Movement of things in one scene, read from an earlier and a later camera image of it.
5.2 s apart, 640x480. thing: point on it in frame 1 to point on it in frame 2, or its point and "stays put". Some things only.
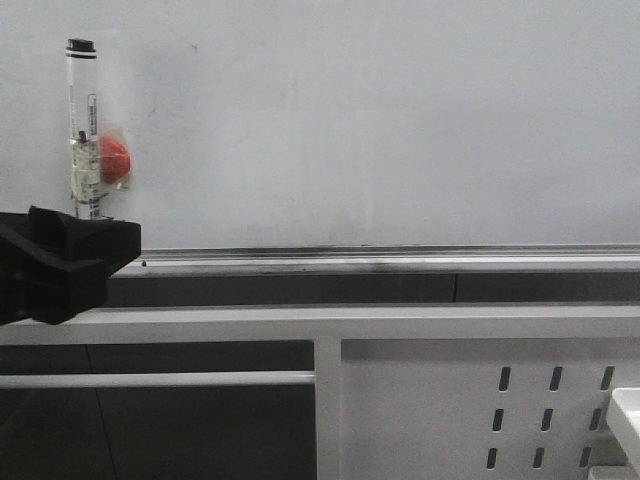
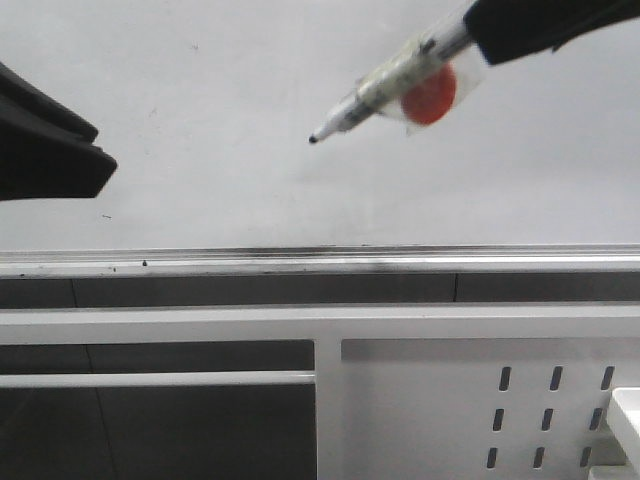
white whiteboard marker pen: [84, 127] to [433, 47]
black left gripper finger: [39, 281] to [46, 149]
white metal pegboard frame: [514, 392] stays put
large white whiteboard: [338, 123] stays put
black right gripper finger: [115, 242] to [508, 29]
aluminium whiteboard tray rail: [382, 260] stays put
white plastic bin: [626, 415] stays put
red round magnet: [115, 160] to [430, 97]
